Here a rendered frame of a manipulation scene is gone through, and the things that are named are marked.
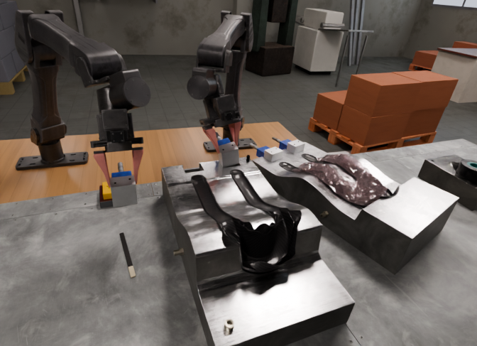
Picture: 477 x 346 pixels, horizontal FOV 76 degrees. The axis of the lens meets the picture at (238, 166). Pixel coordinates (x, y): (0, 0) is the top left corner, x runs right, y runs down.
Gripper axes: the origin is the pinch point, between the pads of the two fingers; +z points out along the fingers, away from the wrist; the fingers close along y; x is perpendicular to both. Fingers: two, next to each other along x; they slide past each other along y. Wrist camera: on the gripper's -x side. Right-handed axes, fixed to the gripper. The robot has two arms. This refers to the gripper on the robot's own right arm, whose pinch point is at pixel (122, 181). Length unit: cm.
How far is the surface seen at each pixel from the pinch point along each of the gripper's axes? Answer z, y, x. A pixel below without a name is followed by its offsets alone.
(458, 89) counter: -52, 504, 253
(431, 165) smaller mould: 8, 96, 1
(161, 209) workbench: 9.9, 8.9, 13.1
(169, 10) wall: -267, 126, 548
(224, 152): -3.6, 26.6, 8.3
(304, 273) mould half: 20.2, 30.4, -21.1
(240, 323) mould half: 22.8, 14.9, -25.7
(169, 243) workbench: 15.9, 8.4, 1.3
